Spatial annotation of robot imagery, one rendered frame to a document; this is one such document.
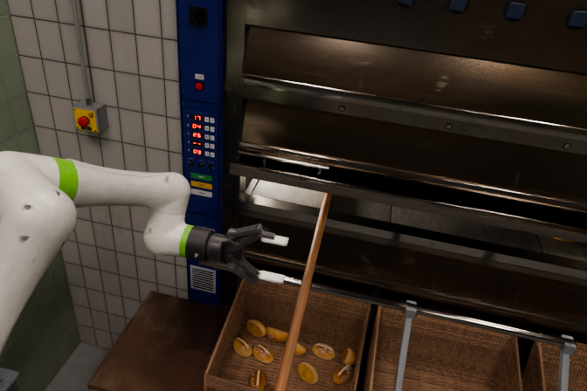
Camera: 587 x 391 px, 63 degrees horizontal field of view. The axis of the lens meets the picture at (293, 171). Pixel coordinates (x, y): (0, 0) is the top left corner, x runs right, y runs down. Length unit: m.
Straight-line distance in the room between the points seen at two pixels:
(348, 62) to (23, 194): 1.05
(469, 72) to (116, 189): 1.10
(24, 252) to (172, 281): 1.45
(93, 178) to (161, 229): 0.26
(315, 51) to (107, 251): 1.41
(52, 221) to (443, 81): 1.19
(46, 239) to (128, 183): 0.33
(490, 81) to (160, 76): 1.13
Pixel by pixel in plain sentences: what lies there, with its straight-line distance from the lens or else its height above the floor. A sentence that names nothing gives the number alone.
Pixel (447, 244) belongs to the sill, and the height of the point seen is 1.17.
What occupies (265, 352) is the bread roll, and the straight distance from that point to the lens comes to 2.10.
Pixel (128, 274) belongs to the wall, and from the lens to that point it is 2.49.
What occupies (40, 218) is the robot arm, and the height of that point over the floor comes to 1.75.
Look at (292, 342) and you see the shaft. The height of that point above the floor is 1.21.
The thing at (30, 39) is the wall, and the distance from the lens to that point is 2.09.
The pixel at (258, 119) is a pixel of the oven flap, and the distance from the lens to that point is 1.76.
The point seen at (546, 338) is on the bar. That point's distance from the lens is 1.73.
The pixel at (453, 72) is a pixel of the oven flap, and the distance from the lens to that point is 1.62.
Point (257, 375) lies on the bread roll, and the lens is 2.03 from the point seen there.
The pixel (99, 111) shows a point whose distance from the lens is 1.97.
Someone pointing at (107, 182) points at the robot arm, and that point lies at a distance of 1.22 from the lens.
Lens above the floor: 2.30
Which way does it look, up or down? 31 degrees down
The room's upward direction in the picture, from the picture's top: 6 degrees clockwise
